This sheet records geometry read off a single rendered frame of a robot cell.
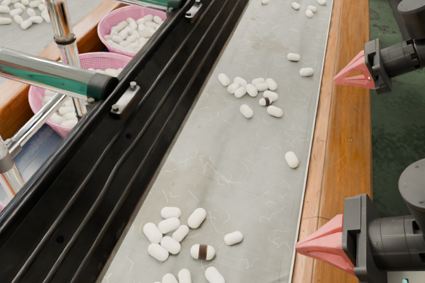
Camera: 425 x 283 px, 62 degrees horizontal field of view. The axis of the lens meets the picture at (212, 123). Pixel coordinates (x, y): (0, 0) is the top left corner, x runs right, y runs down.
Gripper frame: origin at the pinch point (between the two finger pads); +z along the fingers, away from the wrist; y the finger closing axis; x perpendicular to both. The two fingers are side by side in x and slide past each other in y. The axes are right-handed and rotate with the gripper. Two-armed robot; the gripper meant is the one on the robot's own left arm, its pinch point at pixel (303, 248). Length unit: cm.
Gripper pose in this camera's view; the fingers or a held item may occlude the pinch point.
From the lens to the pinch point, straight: 49.5
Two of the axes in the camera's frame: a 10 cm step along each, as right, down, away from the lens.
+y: -3.0, 6.6, -6.9
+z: -7.7, 2.6, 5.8
